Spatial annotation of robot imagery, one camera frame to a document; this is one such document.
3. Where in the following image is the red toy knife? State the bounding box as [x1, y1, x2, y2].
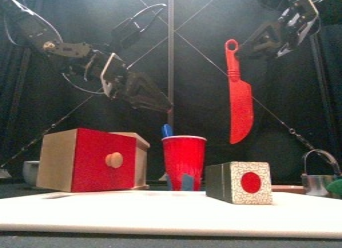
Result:
[224, 38, 256, 146]

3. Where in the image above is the toy sushi roll piece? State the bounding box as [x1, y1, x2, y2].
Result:
[221, 161, 274, 206]

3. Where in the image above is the blue toy utensil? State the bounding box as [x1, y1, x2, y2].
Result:
[161, 123, 176, 139]

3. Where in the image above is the red plastic cup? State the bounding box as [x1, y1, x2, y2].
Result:
[161, 135, 209, 192]

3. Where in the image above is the wooden box with slot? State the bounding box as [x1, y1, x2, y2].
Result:
[109, 131, 152, 190]

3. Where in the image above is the wooden drawer with red front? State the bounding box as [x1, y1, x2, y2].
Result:
[37, 127, 138, 193]

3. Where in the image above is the wide blue tape strip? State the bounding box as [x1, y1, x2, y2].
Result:
[181, 173, 197, 192]

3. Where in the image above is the white cutting board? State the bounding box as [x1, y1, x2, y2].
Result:
[0, 190, 342, 240]

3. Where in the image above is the green toy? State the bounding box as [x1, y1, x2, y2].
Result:
[327, 179, 342, 199]

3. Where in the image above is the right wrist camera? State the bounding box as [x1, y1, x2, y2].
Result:
[256, 0, 296, 11]

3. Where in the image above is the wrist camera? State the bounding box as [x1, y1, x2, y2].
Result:
[110, 17, 149, 52]
[256, 0, 296, 11]

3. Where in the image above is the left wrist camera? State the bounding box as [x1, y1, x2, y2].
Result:
[110, 17, 149, 52]

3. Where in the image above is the metal frame pole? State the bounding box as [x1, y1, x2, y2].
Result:
[168, 0, 176, 126]

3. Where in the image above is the black left camera cable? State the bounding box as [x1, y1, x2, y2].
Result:
[129, 3, 169, 33]

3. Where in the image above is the white frame corner bracket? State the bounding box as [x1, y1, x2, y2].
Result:
[0, 167, 14, 180]

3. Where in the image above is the metal pail with handle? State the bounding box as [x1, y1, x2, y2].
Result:
[301, 148, 342, 197]

